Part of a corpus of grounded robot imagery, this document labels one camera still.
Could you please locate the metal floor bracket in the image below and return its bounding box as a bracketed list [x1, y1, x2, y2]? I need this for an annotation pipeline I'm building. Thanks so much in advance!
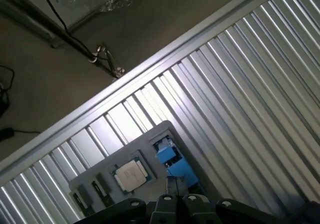
[88, 41, 126, 79]

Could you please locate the black power adapter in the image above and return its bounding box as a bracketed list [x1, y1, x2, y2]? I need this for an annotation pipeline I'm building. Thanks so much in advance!
[0, 127, 15, 139]

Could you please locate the black RAM stick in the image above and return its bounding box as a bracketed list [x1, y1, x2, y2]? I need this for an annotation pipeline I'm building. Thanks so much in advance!
[71, 183, 95, 211]
[91, 173, 111, 206]

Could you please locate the blue disk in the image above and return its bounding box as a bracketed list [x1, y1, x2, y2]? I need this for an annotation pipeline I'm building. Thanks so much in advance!
[152, 136, 201, 189]

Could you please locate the black cable tangle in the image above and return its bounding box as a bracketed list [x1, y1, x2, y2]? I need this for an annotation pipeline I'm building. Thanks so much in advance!
[0, 64, 16, 119]

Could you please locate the grey parts rack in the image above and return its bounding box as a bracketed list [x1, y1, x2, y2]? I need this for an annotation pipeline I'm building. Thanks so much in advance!
[68, 120, 208, 216]

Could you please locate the thin black cable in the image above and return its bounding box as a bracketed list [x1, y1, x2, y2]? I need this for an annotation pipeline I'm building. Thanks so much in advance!
[26, 0, 76, 41]

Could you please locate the CPU with silver lid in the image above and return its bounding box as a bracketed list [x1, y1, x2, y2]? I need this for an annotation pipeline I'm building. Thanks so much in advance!
[109, 155, 158, 195]

